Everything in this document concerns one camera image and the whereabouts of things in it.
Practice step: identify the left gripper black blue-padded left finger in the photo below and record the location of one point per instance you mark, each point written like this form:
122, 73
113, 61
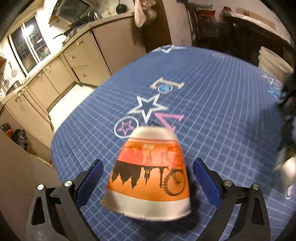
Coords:
55, 212

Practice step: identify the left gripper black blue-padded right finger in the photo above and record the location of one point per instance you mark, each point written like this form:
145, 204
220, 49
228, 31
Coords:
252, 222

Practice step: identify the orange bicycle paper cup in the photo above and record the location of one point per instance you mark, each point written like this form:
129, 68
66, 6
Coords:
149, 180

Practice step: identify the white blue plastic wrapper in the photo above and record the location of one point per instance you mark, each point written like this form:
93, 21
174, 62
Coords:
285, 168

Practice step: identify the black trash bag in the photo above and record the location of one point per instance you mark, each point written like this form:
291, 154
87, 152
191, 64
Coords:
18, 136

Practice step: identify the kitchen window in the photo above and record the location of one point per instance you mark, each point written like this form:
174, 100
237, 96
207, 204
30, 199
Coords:
28, 45

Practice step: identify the beige kitchen cabinets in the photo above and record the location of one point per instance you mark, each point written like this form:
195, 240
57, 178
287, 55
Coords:
95, 53

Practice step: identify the beige refrigerator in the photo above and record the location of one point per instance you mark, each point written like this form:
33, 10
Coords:
21, 173

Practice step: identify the blue grid tablecloth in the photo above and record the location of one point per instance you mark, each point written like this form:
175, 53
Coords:
223, 110

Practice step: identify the white stacked stool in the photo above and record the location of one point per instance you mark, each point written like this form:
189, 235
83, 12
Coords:
273, 64

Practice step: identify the wooden chair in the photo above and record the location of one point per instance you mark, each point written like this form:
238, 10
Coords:
205, 30

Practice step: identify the hanging pink cloth bag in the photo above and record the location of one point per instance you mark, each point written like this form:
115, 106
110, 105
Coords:
143, 12

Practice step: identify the black frying pan on stove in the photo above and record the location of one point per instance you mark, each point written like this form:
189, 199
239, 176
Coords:
73, 28

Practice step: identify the steel kettle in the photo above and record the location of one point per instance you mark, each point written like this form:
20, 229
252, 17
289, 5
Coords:
94, 15

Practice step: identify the steel range hood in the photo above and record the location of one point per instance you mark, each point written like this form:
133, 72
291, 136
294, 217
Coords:
70, 12

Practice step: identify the hanging black small pan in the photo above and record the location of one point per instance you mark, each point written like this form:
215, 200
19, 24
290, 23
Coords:
121, 8

